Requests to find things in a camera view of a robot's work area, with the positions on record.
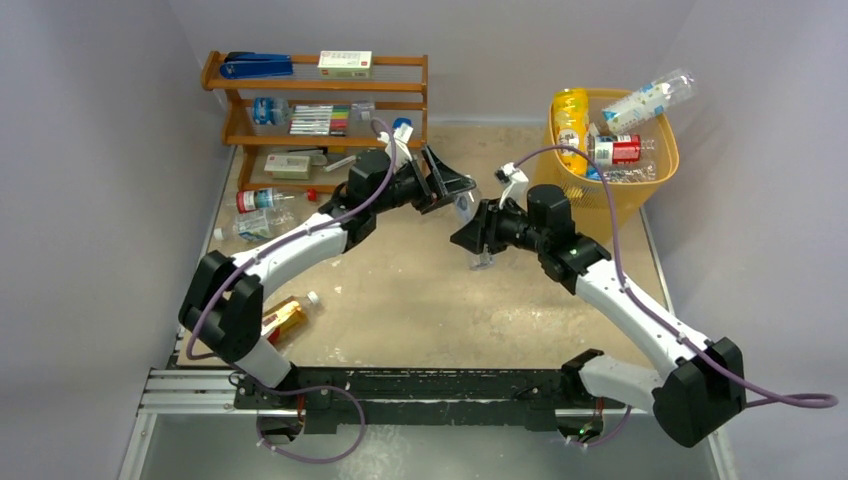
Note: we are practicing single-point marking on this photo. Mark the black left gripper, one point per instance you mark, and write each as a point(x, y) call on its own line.
point(446, 183)

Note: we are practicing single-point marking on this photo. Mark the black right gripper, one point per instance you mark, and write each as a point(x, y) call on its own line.
point(490, 226)

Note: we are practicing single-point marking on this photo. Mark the clear bottle white cap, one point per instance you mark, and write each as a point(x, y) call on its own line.
point(466, 205)

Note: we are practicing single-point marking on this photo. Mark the yellow plastic bottle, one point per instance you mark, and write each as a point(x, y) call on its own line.
point(570, 119)

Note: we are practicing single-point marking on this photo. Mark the clear bottle red label red cap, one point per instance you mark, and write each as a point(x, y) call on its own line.
point(621, 150)

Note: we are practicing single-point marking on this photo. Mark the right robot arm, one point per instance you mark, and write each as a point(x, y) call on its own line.
point(685, 388)

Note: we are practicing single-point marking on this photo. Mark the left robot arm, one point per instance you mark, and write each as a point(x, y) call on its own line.
point(223, 305)

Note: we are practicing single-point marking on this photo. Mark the yellow mesh waste bin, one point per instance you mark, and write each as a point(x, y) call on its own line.
point(589, 206)

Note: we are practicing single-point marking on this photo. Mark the white marker pen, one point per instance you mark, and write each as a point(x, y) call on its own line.
point(339, 164)

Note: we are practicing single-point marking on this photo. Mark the small clear container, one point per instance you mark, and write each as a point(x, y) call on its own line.
point(362, 111)

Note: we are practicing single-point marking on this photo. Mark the set of colored markers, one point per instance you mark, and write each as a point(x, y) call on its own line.
point(320, 120)

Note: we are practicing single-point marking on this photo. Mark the wooden shelf rack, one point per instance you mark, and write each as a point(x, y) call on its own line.
point(399, 85)

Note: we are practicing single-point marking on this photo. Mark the clear bottle blue white label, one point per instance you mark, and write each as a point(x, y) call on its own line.
point(257, 226)

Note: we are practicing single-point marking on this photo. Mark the clear bottle red label by shelf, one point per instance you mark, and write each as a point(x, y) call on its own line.
point(247, 201)

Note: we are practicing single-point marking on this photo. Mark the amber bottle red gold label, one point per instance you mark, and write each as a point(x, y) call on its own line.
point(283, 318)

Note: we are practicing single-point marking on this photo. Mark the blue stapler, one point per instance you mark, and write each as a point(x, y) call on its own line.
point(245, 65)

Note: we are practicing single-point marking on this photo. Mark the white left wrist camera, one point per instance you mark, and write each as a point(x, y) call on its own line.
point(402, 130)

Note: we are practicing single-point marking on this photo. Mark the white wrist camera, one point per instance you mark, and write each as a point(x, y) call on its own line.
point(402, 130)
point(514, 183)

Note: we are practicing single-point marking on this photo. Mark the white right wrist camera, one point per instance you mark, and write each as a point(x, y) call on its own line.
point(514, 183)

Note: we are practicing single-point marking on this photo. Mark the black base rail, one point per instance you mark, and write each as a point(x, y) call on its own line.
point(539, 400)

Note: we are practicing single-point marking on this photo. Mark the aluminium table frame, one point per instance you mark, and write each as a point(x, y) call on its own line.
point(187, 426)

